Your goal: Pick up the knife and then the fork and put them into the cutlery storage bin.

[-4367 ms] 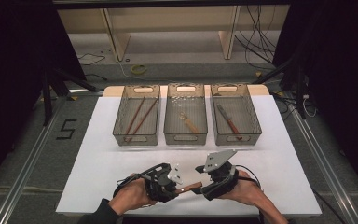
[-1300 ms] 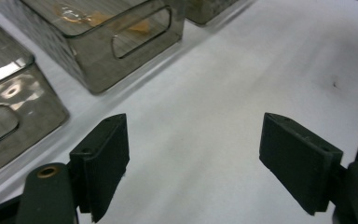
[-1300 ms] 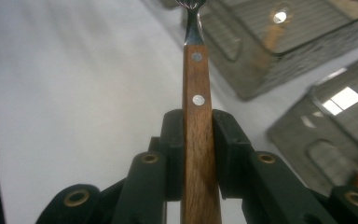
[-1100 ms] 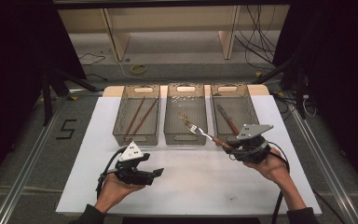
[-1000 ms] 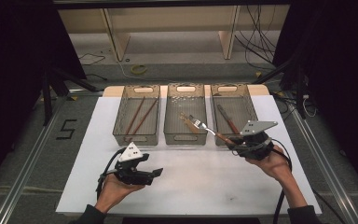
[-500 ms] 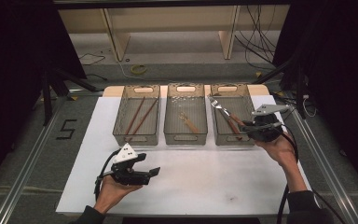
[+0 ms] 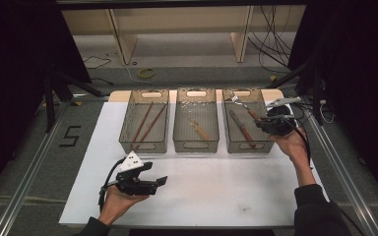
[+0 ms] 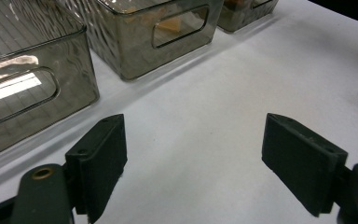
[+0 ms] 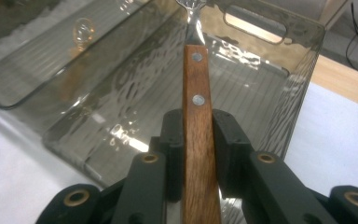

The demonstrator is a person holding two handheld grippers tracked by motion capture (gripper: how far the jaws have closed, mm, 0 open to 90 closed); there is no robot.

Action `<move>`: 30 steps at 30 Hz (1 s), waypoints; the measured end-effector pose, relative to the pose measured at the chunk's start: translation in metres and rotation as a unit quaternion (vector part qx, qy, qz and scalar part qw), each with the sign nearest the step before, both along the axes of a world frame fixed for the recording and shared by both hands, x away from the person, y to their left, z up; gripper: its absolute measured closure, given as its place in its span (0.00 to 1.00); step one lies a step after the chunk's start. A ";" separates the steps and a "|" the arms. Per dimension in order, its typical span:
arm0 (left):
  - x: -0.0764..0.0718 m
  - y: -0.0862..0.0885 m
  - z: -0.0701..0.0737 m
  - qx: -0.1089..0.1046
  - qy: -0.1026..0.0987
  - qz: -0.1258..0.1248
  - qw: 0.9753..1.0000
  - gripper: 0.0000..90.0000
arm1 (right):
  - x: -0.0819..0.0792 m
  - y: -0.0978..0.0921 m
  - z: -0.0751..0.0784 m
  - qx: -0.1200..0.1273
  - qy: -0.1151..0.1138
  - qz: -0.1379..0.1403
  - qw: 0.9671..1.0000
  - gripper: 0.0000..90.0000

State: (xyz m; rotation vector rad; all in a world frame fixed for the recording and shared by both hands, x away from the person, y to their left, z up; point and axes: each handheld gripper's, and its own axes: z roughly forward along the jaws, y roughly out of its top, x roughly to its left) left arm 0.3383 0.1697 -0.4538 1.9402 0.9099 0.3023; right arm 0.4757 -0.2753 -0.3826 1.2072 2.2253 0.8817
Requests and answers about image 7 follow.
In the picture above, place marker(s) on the person's right hand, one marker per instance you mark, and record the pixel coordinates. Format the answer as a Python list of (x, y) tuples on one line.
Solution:
[(292, 144)]

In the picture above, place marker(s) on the person's left hand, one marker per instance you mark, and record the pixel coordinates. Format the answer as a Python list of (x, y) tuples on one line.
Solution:
[(118, 205)]

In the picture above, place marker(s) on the brown wooden chopstick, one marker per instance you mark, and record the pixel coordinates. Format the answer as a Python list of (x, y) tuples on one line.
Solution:
[(142, 122), (150, 127)]

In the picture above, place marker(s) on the smoky clear plastic basket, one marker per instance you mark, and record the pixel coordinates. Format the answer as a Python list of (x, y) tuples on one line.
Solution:
[(262, 141), (144, 121), (196, 108)]

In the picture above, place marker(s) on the light wooden desk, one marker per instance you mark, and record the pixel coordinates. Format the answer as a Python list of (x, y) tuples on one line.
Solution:
[(177, 21)]

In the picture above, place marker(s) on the yellow tape roll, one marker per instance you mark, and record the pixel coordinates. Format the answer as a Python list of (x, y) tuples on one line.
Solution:
[(146, 72)]

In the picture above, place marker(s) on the white table sheet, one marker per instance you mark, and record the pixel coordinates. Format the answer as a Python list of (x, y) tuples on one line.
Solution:
[(210, 193)]

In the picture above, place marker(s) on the black curtain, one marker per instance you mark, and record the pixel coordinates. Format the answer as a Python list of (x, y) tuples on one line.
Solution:
[(13, 65), (357, 65)]

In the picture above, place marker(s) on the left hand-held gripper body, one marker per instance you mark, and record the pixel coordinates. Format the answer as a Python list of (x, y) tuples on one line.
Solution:
[(134, 187)]

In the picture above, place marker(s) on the aluminium floor rail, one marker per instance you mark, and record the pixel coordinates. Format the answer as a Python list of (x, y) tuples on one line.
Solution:
[(344, 173), (29, 173)]

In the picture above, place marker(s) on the black metal stand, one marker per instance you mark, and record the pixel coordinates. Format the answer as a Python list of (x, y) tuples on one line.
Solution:
[(316, 91), (50, 105)]

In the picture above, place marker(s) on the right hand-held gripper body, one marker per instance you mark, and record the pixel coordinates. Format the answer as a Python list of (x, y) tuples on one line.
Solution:
[(280, 123)]

